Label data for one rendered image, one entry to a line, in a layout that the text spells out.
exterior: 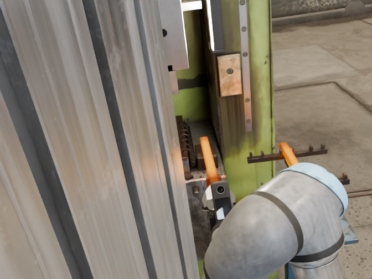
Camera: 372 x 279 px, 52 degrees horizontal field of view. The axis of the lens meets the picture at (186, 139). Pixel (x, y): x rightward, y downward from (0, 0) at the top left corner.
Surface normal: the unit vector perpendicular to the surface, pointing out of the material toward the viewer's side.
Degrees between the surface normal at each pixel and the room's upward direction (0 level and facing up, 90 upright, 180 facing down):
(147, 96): 90
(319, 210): 64
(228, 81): 90
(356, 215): 0
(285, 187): 4
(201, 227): 90
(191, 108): 90
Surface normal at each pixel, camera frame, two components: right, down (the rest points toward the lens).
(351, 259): -0.12, -0.87
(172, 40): 0.07, 0.47
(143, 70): 0.98, -0.02
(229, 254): -0.62, -0.02
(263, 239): -0.09, -0.10
